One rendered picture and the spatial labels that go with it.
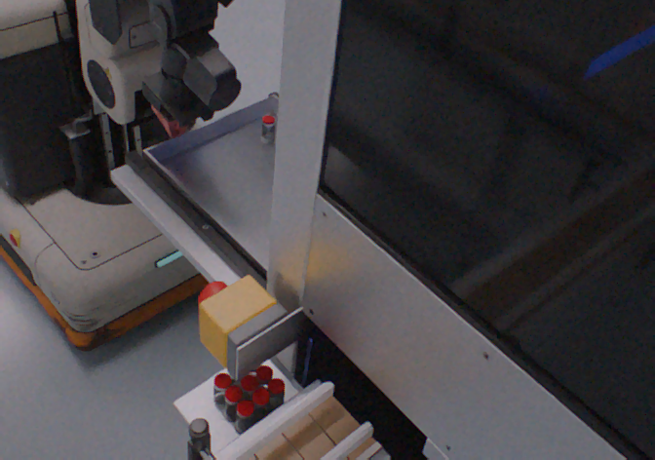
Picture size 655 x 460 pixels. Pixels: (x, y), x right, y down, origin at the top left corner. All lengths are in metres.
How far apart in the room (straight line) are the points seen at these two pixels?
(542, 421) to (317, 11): 0.38
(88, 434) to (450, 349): 1.39
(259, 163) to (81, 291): 0.76
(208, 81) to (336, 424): 0.48
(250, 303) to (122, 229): 1.15
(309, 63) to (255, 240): 0.50
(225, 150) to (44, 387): 0.99
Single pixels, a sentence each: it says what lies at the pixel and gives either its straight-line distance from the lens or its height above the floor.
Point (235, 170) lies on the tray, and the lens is 1.23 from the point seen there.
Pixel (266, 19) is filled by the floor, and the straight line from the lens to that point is 3.31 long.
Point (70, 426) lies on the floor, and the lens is 2.00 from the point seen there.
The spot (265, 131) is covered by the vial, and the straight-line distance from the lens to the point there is 1.26.
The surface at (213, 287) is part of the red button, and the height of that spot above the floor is 1.01.
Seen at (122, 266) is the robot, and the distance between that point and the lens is 1.91.
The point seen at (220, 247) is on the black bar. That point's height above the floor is 0.90.
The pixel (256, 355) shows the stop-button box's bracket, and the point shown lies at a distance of 0.86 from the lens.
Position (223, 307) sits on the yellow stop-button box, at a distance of 0.85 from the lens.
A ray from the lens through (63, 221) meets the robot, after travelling 2.02.
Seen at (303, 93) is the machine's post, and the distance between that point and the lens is 0.68.
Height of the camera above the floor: 1.71
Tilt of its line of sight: 45 degrees down
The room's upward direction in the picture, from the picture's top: 8 degrees clockwise
